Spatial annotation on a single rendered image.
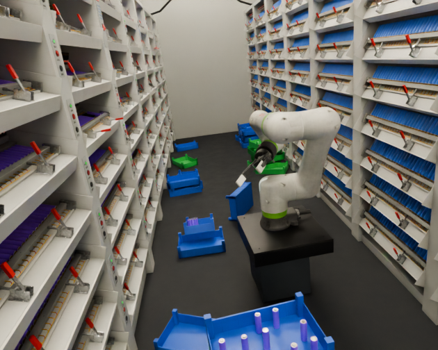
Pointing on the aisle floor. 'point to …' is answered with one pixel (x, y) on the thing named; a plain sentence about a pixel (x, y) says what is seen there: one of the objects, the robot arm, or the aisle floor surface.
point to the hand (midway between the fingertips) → (248, 176)
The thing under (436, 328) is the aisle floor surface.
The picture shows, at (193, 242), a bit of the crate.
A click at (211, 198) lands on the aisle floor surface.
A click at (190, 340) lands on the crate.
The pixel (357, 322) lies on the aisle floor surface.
